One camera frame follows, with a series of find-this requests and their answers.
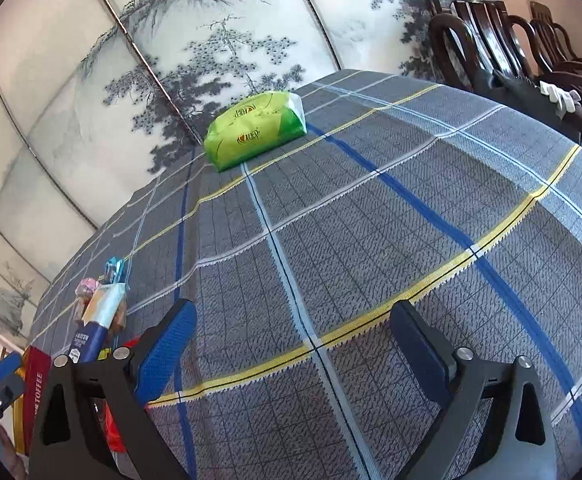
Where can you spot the ink painted folding screen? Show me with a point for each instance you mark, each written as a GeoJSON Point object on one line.
{"type": "Point", "coordinates": [71, 85]}

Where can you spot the white cloth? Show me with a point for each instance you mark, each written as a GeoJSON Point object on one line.
{"type": "Point", "coordinates": [561, 96]}

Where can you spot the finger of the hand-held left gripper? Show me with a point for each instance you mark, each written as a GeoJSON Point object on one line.
{"type": "Point", "coordinates": [5, 392]}
{"type": "Point", "coordinates": [5, 366]}

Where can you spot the blue cracker packet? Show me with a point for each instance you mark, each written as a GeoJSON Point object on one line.
{"type": "Point", "coordinates": [91, 335]}

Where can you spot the dark wooden slatted chair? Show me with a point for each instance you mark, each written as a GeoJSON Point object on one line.
{"type": "Point", "coordinates": [476, 20]}

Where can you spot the red snack box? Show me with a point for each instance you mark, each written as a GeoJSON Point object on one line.
{"type": "Point", "coordinates": [36, 385]}

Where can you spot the grey plaid tablecloth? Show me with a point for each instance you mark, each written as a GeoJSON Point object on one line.
{"type": "Point", "coordinates": [371, 210]}

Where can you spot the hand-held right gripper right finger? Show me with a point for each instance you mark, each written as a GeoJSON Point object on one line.
{"type": "Point", "coordinates": [418, 347]}

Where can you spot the small teal snack packet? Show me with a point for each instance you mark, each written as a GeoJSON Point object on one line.
{"type": "Point", "coordinates": [114, 267]}

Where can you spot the pink snack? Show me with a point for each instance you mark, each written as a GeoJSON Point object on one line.
{"type": "Point", "coordinates": [87, 288]}

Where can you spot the orange snack packet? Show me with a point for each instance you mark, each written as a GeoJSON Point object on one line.
{"type": "Point", "coordinates": [113, 430]}

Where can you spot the black cloth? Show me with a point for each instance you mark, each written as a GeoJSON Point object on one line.
{"type": "Point", "coordinates": [511, 87]}

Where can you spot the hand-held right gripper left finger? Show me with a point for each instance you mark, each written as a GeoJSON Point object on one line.
{"type": "Point", "coordinates": [168, 347]}

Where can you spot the green tissue pack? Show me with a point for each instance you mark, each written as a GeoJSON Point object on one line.
{"type": "Point", "coordinates": [256, 130]}

